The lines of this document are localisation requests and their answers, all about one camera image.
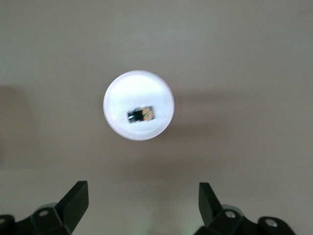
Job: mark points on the pink round plate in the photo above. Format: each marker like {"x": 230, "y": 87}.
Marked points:
{"x": 139, "y": 88}

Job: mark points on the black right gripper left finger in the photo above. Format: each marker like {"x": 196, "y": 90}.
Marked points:
{"x": 71, "y": 205}

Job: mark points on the orange black switch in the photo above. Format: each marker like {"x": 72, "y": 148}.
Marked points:
{"x": 140, "y": 114}

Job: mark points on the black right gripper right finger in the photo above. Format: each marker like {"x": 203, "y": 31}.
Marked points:
{"x": 212, "y": 208}

